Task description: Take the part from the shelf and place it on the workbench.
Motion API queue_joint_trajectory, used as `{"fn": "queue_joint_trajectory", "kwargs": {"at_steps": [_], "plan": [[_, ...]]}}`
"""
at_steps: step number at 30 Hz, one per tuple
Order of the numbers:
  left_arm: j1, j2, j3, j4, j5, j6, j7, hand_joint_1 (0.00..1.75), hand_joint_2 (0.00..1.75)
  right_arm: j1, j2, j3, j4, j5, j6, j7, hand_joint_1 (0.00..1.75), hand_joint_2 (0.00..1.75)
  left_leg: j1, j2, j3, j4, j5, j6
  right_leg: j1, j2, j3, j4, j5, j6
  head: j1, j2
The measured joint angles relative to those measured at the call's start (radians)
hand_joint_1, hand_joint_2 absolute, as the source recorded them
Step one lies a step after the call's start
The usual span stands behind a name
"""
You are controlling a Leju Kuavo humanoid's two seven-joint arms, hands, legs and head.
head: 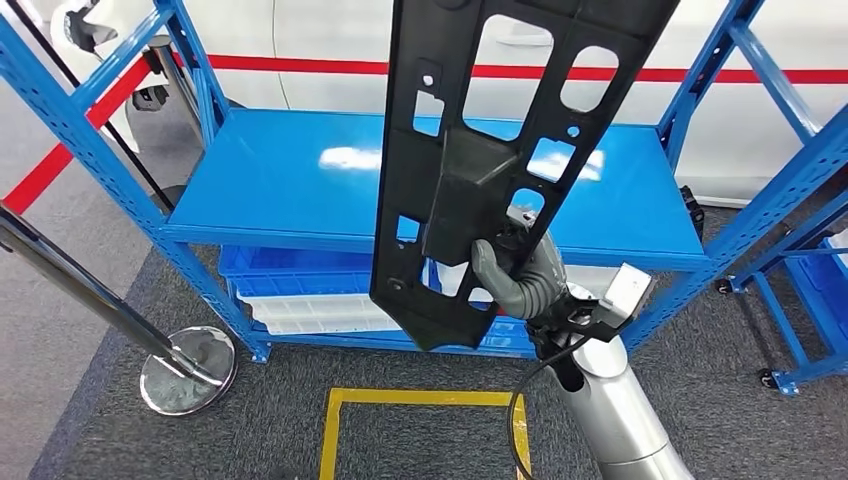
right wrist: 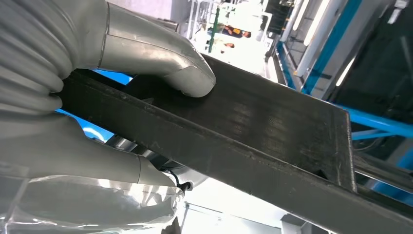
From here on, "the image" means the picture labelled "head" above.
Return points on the black plastic frame part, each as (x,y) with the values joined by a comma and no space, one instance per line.
(464,199)

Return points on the chrome stanchion with mirror base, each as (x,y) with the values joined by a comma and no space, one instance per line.
(189,378)

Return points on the pale wrist camera with bracket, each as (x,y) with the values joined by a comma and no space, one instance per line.
(626,291)

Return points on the blue steel shelf rack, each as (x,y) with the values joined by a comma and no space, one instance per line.
(788,344)
(278,179)

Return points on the red barrier belt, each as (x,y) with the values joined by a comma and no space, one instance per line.
(53,166)
(318,66)

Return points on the chrome stanchion with belt head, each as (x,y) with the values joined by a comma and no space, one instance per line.
(162,53)

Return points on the white car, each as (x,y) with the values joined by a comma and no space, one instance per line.
(331,33)

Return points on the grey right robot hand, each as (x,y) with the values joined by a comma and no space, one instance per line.
(530,291)

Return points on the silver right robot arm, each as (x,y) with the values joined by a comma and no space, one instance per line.
(609,411)

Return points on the black pole stanchion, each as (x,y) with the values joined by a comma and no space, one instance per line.
(119,139)

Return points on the white curved shell object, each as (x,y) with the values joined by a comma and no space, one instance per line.
(106,66)

